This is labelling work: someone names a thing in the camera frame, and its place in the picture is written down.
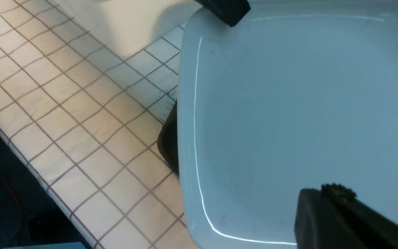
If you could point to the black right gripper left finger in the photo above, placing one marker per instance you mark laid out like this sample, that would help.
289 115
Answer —
230 12

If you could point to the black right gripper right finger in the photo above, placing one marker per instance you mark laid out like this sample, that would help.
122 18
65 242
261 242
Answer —
333 218

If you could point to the white rice plate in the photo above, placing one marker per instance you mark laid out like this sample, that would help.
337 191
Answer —
299 93

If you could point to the large white plastic bin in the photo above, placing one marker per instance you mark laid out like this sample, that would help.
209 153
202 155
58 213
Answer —
128 26

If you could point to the black serving tray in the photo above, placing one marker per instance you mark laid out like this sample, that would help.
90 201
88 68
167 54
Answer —
167 142

